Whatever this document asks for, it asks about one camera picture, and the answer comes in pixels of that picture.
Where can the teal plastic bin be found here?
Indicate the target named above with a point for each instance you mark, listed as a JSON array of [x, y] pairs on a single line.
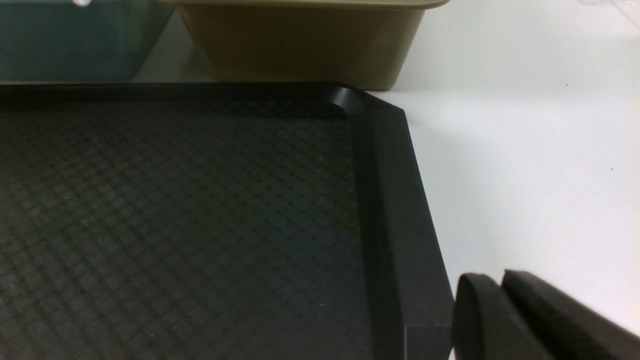
[[78, 40]]

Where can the brown plastic bin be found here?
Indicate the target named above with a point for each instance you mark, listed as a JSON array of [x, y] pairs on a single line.
[[361, 43]]

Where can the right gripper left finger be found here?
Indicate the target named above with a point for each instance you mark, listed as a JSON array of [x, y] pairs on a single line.
[[486, 325]]

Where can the black serving tray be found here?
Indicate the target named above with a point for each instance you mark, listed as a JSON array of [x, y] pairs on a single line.
[[215, 221]]

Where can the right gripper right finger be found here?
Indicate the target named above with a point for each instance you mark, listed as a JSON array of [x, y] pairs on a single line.
[[568, 329]]

